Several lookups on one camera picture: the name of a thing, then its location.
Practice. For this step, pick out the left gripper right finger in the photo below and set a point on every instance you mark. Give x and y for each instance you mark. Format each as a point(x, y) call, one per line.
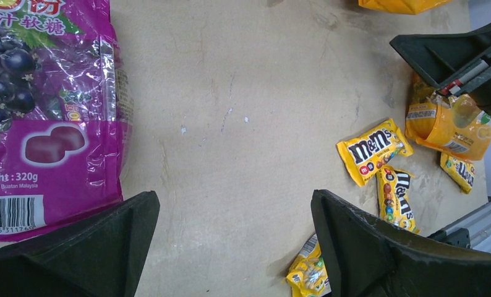
point(366, 256)

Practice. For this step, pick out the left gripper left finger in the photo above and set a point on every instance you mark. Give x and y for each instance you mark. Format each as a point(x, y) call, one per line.
point(102, 255)

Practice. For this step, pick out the large orange gummy candy bag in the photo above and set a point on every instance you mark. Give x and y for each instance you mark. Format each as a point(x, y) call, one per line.
point(409, 7)

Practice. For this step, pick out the yellow m&m bag lower left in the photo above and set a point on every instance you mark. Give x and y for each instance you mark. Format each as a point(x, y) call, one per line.
point(307, 275)

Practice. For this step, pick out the yellow m&m bag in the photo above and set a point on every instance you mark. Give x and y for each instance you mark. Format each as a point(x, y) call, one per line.
point(461, 172)
point(307, 275)
point(365, 155)

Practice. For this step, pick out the yellow m&m bag vertical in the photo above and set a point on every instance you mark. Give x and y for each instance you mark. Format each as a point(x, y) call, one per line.
point(393, 198)

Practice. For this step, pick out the yellow m&m bag right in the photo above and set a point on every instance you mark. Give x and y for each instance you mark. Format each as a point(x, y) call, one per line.
point(461, 172)

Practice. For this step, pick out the yellow m&m bag upper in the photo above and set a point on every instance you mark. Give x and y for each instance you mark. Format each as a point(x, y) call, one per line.
point(365, 155)

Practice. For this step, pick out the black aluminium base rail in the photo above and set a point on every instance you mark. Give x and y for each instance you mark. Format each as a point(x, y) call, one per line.
point(472, 231)

